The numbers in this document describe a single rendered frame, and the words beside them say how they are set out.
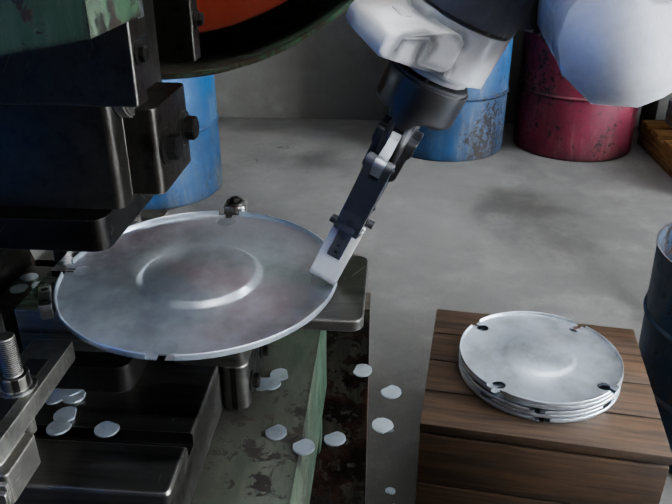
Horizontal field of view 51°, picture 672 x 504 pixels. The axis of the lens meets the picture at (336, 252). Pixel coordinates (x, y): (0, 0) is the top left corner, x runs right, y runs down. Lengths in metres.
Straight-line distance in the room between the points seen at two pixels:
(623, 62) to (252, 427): 0.49
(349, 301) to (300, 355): 0.18
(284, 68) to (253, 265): 3.36
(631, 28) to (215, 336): 0.42
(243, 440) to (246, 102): 3.50
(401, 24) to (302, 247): 0.32
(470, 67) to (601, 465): 0.83
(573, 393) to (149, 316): 0.80
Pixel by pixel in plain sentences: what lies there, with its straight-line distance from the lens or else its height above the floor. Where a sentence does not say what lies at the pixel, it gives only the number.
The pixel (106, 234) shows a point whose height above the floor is 0.87.
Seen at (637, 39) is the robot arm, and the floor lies 1.06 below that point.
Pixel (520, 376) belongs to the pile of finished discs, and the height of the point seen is 0.39.
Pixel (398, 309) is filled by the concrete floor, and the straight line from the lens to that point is 2.20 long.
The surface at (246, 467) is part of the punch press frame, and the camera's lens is 0.72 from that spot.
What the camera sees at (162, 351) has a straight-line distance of 0.65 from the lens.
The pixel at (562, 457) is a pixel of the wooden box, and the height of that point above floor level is 0.32.
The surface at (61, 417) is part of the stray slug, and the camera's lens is 0.72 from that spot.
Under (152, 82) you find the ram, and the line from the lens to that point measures 0.73.
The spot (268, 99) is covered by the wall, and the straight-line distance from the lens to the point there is 4.13.
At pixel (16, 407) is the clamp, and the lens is 0.67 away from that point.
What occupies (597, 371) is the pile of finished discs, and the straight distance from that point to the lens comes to 1.35.
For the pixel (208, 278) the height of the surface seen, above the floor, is 0.79.
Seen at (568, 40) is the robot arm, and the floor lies 1.05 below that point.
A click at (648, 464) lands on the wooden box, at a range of 1.28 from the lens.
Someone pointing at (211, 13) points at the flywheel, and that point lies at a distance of 1.01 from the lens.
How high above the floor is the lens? 1.14
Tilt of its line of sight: 27 degrees down
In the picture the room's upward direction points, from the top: straight up
